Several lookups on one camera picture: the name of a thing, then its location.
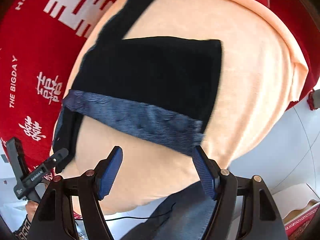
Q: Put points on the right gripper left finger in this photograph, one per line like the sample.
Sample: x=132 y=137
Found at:
x=54 y=217

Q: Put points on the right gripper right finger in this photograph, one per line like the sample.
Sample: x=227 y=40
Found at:
x=244 y=205

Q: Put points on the black pants with blue waistband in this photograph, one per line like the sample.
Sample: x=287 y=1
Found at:
x=161 y=89

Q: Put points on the person's left hand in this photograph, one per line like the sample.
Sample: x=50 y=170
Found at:
x=31 y=208

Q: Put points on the red patterned box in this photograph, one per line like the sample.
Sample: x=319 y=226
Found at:
x=297 y=221

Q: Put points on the blue jeans leg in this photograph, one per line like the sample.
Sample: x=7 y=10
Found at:
x=183 y=215

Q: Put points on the cream seat cushion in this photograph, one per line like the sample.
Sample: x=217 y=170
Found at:
x=263 y=69

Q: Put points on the red sofa cover with characters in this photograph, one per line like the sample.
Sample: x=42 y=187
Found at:
x=41 y=39

